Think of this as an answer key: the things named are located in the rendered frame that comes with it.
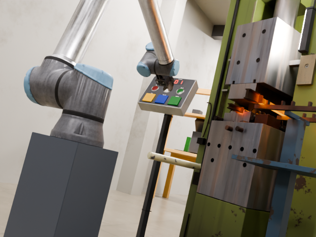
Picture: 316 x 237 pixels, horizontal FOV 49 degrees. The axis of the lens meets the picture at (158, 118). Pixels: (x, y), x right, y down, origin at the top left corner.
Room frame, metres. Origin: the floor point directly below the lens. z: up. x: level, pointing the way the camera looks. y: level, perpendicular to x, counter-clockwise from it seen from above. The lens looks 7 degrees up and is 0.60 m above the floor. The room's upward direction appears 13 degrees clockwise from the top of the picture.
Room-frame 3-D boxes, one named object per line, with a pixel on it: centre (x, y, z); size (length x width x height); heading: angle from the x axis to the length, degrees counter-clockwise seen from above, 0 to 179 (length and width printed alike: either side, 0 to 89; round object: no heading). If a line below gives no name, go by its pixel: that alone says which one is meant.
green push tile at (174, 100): (2.29, -0.08, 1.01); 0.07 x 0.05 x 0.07; 60
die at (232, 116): (2.16, -0.62, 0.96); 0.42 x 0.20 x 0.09; 125
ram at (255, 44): (2.13, -0.65, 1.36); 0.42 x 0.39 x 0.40; 125
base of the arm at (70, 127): (1.25, 0.26, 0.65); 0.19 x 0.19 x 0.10
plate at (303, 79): (1.86, -0.74, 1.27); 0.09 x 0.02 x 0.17; 35
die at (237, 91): (2.16, -0.62, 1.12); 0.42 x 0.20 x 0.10; 125
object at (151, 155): (2.27, -0.18, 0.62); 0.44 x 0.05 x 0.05; 125
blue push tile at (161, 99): (2.34, 0.00, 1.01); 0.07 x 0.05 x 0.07; 60
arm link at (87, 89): (1.25, 0.27, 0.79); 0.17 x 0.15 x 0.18; 64
